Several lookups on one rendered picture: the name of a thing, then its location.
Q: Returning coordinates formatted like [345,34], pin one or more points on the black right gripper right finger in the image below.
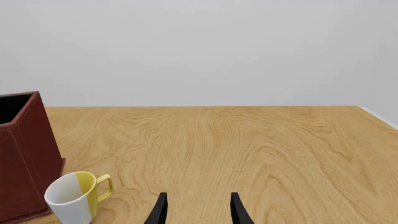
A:
[238,212]

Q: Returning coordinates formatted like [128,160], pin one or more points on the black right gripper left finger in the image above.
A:
[159,212]

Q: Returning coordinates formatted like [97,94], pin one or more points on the red-brown desk caddy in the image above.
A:
[25,163]

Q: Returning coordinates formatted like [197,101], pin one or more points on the white and yellow mug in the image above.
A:
[74,200]

